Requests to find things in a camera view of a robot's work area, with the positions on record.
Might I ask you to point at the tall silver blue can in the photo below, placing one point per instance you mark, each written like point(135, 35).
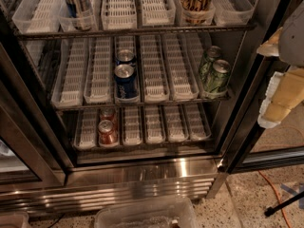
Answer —
point(77, 3)

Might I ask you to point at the green soda can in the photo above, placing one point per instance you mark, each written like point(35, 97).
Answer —
point(210, 55)
point(217, 78)

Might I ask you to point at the bottom shelf rightmost tray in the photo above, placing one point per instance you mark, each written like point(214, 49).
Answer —
point(197, 124)

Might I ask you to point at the stainless steel fridge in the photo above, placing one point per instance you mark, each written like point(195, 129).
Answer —
point(43, 173)

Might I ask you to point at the bottom shelf leftmost tray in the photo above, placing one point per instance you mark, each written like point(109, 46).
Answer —
point(86, 133)

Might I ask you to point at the front green soda can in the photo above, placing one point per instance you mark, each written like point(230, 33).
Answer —
point(217, 78)

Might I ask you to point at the top shelf rightmost clear tray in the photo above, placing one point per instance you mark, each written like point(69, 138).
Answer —
point(232, 12)

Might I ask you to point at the rear red soda can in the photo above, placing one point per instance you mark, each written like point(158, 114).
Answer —
point(108, 114)

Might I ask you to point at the top shelf clear tray leftmost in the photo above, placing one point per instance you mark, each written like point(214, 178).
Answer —
point(37, 16)

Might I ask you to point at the middle shelf leftmost tray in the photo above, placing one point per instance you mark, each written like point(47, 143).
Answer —
point(70, 82)

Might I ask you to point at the black stand leg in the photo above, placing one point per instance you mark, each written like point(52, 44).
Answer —
point(271, 210)

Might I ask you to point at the shelf clear tray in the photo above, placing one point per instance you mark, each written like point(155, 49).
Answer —
point(232, 12)
point(158, 12)
point(37, 16)
point(118, 14)

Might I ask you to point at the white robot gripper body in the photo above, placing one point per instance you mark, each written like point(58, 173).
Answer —
point(293, 42)

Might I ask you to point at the small clear container corner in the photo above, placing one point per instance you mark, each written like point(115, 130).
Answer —
point(14, 220)

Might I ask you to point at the front red soda can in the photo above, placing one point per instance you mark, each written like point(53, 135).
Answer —
point(107, 133)

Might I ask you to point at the orange soda can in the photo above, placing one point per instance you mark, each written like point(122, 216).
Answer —
point(195, 11)

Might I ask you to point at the middle shelf blue can tray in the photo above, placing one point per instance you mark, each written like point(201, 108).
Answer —
point(127, 42)

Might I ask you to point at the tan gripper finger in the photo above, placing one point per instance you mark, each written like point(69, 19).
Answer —
point(270, 47)
point(284, 92)

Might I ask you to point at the red soda can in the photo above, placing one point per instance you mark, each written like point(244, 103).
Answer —
point(107, 133)
point(108, 114)

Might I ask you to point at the clear plastic floor bin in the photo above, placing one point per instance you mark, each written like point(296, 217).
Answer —
point(154, 213)

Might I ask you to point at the rear green soda can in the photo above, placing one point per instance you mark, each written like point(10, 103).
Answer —
point(210, 55)

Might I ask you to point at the top shelf tray under tall can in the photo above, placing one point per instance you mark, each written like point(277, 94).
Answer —
point(68, 21)

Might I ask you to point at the bottom shelf red can tray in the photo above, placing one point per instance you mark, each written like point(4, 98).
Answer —
point(108, 128)

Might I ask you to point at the front blue soda can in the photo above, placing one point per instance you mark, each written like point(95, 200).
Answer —
point(125, 78)

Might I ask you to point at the rear blue soda can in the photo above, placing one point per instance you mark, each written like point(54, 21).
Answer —
point(126, 57)

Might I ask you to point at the middle shelf green can tray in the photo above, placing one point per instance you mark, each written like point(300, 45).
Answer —
point(196, 44)

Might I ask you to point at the blue soda can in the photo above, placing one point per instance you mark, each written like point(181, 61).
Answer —
point(125, 78)
point(126, 57)

